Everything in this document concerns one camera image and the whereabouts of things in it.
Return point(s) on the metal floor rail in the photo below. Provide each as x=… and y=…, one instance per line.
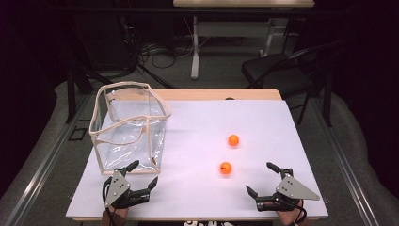
x=40, y=169
x=345, y=169

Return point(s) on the wooden table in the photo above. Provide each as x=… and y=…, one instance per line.
x=219, y=94

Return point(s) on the person's left hand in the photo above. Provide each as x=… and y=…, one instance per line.
x=121, y=213

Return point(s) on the black folding chair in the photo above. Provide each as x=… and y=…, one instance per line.
x=276, y=72

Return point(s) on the orange ball with dark mark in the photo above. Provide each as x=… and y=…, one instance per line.
x=225, y=168

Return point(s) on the white table mat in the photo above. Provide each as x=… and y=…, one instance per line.
x=200, y=157

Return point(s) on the plain orange ball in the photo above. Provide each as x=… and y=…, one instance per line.
x=233, y=140

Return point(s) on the person's dark printed clothing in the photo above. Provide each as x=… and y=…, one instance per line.
x=207, y=223

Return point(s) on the clear bag with beige trim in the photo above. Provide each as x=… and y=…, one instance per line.
x=125, y=138

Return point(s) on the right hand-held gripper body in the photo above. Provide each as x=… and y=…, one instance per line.
x=291, y=190

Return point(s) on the person's right hand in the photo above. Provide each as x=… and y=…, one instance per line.
x=288, y=216

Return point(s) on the white desk with metal legs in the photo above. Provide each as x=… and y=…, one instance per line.
x=232, y=29

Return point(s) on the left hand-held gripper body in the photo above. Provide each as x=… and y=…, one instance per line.
x=116, y=188

